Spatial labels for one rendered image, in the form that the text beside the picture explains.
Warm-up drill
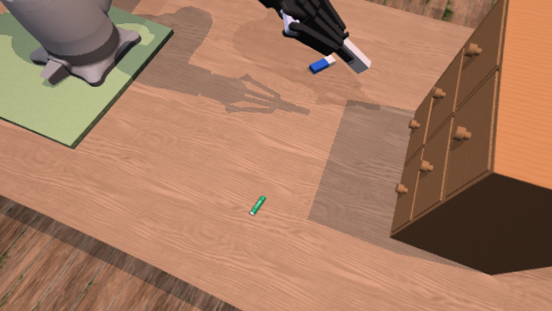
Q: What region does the green aaa battery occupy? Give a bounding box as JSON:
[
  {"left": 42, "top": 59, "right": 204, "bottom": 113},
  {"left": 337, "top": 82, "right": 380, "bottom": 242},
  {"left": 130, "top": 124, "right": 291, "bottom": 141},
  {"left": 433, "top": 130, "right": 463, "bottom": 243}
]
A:
[{"left": 250, "top": 196, "right": 266, "bottom": 216}]

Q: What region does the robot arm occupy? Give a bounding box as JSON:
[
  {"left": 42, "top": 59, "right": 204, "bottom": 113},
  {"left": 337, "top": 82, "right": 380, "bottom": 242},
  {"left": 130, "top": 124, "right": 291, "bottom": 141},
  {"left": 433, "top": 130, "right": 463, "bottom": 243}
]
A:
[{"left": 0, "top": 0, "right": 141, "bottom": 87}]

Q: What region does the brown wooden chest of drawers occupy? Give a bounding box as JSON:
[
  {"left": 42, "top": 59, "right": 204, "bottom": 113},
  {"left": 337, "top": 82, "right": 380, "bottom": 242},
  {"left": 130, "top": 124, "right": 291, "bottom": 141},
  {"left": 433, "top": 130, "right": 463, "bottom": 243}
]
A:
[{"left": 389, "top": 0, "right": 552, "bottom": 275}]

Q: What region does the brown wooden drawer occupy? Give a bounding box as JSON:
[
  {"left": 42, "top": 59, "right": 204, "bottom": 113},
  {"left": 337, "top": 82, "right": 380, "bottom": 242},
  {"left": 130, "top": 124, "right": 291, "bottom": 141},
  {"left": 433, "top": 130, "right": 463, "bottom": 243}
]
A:
[
  {"left": 457, "top": 0, "right": 506, "bottom": 107},
  {"left": 427, "top": 52, "right": 463, "bottom": 140},
  {"left": 405, "top": 89, "right": 434, "bottom": 164},
  {"left": 413, "top": 119, "right": 453, "bottom": 218},
  {"left": 391, "top": 149, "right": 423, "bottom": 233},
  {"left": 445, "top": 74, "right": 498, "bottom": 198}
]

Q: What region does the blue and white eraser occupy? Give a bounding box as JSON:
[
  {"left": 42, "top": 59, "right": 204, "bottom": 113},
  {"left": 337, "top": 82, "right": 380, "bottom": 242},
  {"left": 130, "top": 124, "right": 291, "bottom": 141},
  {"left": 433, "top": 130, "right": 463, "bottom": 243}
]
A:
[{"left": 309, "top": 55, "right": 336, "bottom": 74}]

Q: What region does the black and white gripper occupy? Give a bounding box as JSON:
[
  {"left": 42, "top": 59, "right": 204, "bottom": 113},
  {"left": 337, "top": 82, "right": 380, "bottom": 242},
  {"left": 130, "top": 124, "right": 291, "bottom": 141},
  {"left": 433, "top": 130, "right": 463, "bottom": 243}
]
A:
[{"left": 258, "top": 0, "right": 371, "bottom": 74}]

